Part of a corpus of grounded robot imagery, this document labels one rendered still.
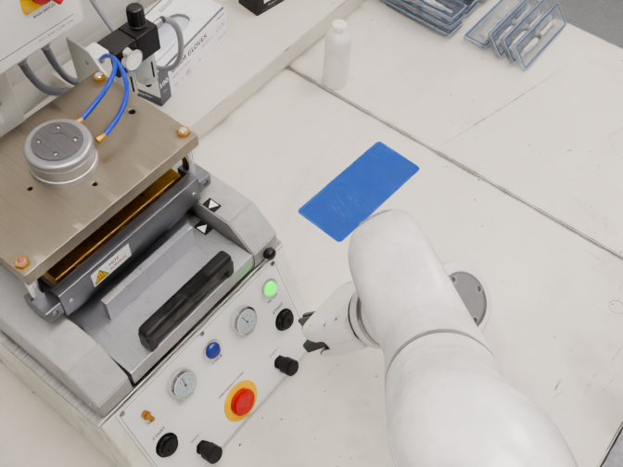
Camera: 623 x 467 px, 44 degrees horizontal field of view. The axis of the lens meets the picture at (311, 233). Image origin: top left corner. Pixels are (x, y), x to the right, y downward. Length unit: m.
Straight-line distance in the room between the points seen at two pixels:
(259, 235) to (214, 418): 0.26
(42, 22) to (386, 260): 0.54
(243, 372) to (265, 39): 0.73
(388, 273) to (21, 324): 0.47
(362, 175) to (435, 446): 0.97
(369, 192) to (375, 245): 0.63
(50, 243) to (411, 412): 0.52
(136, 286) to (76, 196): 0.14
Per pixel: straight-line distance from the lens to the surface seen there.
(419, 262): 0.71
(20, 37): 1.02
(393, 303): 0.70
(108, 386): 0.95
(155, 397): 1.01
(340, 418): 1.15
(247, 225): 1.02
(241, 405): 1.10
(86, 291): 0.95
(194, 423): 1.07
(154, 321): 0.93
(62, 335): 0.96
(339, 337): 0.92
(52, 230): 0.90
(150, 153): 0.95
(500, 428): 0.46
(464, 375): 0.50
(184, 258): 1.02
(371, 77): 1.57
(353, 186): 1.37
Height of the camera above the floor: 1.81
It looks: 54 degrees down
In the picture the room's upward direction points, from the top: 3 degrees clockwise
